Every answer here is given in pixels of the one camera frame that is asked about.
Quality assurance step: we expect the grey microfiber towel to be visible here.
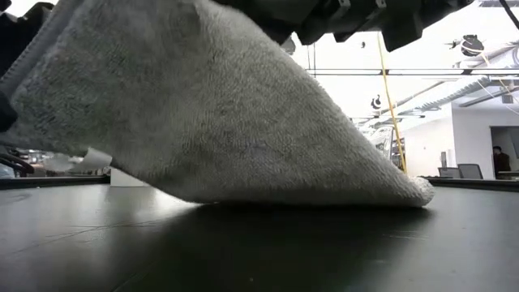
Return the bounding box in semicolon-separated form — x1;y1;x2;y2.
0;0;436;209

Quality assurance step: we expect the long ceiling light bar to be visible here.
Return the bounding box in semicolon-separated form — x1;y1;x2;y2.
306;68;519;77

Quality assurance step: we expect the snake plant in white pot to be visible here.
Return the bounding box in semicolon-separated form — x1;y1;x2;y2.
109;167;152;188

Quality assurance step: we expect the person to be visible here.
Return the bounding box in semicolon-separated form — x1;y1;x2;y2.
491;144;513;180

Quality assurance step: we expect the yellow hanging cable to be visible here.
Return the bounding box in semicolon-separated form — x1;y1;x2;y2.
375;31;409;175

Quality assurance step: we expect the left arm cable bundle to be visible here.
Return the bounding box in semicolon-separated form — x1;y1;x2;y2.
0;146;36;177

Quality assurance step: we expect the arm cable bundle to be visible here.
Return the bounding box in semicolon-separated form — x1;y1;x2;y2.
497;0;519;32
0;146;36;177

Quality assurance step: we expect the silver air duct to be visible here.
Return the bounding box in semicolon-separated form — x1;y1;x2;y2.
395;58;519;117

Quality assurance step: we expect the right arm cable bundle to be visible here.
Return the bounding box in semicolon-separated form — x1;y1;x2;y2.
497;0;519;32

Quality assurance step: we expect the black aluminium table frame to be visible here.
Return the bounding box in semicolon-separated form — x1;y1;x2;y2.
0;174;519;193

